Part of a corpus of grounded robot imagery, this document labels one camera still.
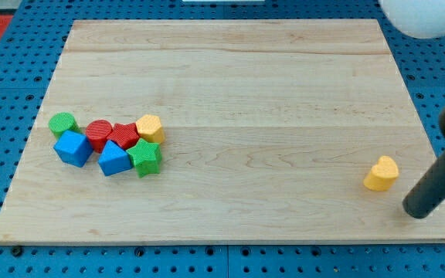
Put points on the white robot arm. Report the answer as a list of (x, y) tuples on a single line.
[(421, 19)]

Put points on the blue cube block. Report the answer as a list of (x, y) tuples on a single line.
[(73, 148)]

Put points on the light wooden board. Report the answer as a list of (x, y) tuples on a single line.
[(271, 127)]

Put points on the yellow hexagon block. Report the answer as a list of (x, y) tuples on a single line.
[(149, 128)]

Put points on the green star block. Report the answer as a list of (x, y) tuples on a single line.
[(145, 158)]

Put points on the red star block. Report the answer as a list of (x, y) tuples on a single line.
[(124, 136)]

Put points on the blue triangular prism block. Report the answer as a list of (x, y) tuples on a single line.
[(113, 159)]

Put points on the red cylinder block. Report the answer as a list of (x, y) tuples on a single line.
[(97, 132)]

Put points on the yellow heart block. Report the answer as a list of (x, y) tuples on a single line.
[(382, 175)]

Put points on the green cylinder block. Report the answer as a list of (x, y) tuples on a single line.
[(61, 122)]

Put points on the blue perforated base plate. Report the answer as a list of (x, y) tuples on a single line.
[(29, 51)]

